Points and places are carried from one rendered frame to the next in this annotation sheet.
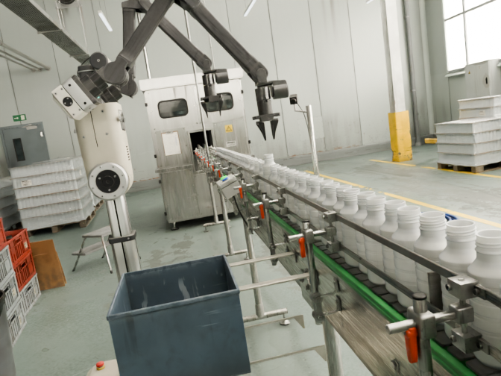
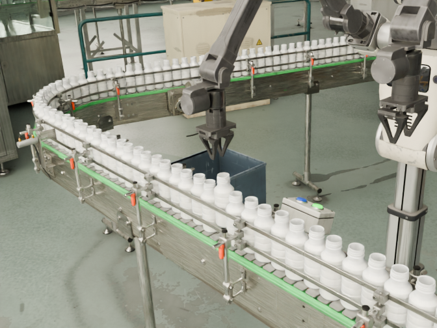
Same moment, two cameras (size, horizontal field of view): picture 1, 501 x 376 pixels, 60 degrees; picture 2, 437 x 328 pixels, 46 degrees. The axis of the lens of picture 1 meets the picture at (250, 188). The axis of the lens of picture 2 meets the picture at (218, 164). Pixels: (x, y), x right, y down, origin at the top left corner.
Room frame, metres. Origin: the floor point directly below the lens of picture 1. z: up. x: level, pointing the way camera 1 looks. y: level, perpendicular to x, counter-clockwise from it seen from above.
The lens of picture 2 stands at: (2.89, -0.82, 1.84)
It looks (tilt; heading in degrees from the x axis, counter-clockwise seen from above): 23 degrees down; 149
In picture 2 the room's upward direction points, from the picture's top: 3 degrees counter-clockwise
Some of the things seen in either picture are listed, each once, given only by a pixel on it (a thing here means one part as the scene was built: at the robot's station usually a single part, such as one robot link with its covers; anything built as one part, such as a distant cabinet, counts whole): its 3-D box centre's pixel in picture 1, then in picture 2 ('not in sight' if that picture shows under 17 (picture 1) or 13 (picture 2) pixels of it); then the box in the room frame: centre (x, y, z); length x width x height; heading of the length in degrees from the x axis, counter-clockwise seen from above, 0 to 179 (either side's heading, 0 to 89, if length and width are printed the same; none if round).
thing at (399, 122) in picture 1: (399, 136); not in sight; (9.70, -3.51, 0.55); 0.40 x 0.40 x 1.10; 9
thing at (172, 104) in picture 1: (200, 148); not in sight; (6.77, 0.69, 1.05); 1.60 x 1.40 x 2.10; 9
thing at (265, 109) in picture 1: (265, 110); (215, 118); (1.71, -0.10, 1.38); 0.10 x 0.07 x 0.07; 99
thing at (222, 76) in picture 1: (215, 71); (400, 51); (2.16, 0.09, 1.60); 0.12 x 0.09 x 0.12; 99
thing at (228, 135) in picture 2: (267, 127); (217, 142); (1.71, -0.10, 1.31); 0.07 x 0.07 x 0.09; 9
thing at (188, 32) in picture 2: not in sight; (217, 56); (-2.28, 2.37, 0.59); 1.10 x 0.62 x 1.18; 81
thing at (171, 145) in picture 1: (171, 142); not in sight; (5.95, 0.98, 1.22); 0.23 x 0.03 x 0.32; 99
